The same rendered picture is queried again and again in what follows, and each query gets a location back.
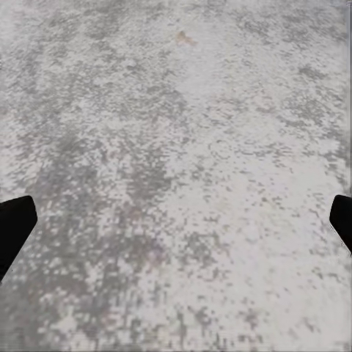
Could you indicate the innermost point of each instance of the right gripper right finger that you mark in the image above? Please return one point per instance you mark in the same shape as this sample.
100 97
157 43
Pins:
341 218

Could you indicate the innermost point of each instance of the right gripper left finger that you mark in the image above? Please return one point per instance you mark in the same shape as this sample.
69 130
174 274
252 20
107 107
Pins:
17 219

